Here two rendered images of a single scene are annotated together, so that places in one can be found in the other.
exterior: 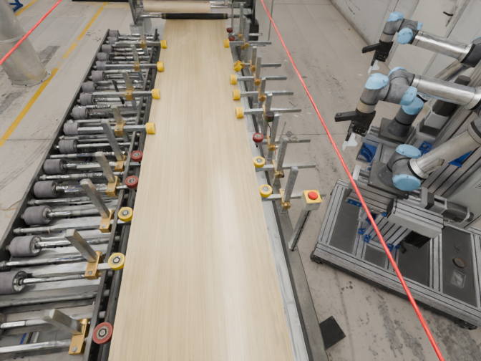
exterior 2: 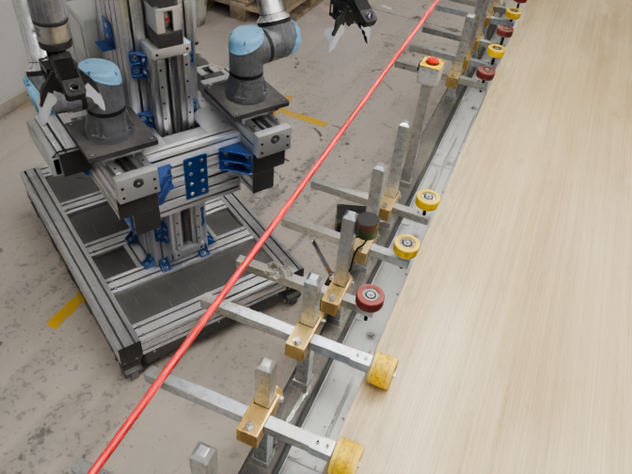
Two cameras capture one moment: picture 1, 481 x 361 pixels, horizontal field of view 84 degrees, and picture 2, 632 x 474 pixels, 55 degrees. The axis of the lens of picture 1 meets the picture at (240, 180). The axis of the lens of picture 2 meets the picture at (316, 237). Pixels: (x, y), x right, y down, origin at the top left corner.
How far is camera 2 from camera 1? 2.63 m
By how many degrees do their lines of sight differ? 84
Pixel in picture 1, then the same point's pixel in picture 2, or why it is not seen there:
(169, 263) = (608, 178)
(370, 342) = (302, 204)
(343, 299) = (292, 244)
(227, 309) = (543, 125)
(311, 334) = (438, 126)
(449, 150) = not seen: outside the picture
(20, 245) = not seen: outside the picture
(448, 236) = (76, 192)
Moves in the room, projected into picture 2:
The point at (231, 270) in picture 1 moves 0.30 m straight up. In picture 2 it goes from (527, 145) to (554, 73)
